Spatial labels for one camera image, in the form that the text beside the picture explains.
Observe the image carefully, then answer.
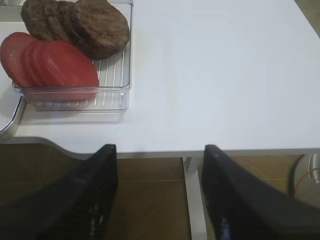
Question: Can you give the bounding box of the brown beef patty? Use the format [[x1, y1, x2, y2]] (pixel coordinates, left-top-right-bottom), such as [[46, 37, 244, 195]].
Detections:
[[68, 0, 130, 60], [20, 0, 57, 41], [57, 1, 82, 48], [43, 1, 70, 43]]

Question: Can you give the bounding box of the white table leg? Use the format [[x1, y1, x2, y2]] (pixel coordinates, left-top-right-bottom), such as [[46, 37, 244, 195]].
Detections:
[[182, 157, 199, 240]]

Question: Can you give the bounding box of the rear red tomato slice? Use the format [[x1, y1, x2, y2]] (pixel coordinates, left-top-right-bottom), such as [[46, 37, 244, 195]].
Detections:
[[0, 32, 37, 87]]

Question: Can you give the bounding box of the front brown beef patty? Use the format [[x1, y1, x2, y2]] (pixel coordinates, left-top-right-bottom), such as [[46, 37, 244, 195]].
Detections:
[[68, 0, 130, 60]]

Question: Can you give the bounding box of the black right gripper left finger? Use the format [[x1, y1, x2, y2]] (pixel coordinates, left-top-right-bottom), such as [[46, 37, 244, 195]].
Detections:
[[0, 144, 118, 240]]

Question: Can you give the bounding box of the rear brown beef patty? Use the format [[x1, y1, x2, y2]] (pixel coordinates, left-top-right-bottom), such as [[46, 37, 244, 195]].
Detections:
[[20, 0, 57, 41]]

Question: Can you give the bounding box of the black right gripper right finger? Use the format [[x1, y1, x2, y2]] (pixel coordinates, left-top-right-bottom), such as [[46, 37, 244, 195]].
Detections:
[[201, 145, 320, 240]]

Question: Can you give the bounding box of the front red tomato slice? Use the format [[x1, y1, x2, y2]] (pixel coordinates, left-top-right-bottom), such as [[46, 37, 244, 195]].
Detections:
[[37, 40, 99, 101]]

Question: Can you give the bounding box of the clear patty tomato container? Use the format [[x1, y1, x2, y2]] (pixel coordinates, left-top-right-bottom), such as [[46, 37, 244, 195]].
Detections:
[[12, 0, 133, 111]]

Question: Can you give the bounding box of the large metal baking tray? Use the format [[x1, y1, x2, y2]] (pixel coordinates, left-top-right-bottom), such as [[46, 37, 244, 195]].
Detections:
[[0, 0, 28, 142]]

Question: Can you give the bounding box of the red tomato slice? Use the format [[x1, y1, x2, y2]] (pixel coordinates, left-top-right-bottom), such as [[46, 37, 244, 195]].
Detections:
[[37, 40, 99, 101], [21, 40, 41, 87], [0, 32, 37, 87], [29, 40, 56, 87]]

